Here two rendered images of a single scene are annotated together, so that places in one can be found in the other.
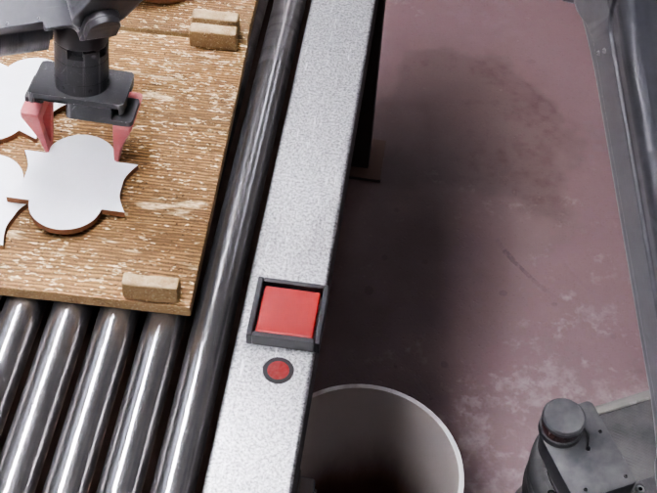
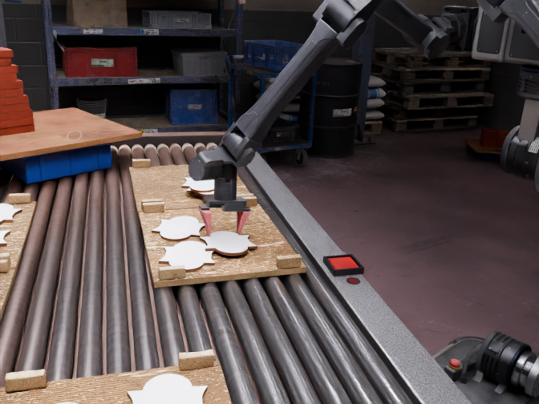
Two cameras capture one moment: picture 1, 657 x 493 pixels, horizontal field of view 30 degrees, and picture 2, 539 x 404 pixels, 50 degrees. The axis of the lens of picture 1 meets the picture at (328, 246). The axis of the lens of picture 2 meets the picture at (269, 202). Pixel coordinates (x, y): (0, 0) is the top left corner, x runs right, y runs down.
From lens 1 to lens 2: 0.84 m
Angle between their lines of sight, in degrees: 34
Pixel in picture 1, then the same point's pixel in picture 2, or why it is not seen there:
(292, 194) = (311, 239)
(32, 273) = (233, 269)
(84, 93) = (231, 199)
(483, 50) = not seen: hidden behind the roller
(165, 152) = (255, 232)
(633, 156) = not seen: outside the picture
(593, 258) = not seen: hidden behind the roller
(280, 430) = (370, 295)
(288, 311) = (343, 262)
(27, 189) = (212, 245)
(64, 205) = (231, 247)
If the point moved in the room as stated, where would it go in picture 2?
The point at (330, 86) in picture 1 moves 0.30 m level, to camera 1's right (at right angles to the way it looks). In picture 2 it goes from (297, 212) to (386, 204)
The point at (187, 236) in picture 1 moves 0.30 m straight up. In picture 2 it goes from (285, 250) to (293, 131)
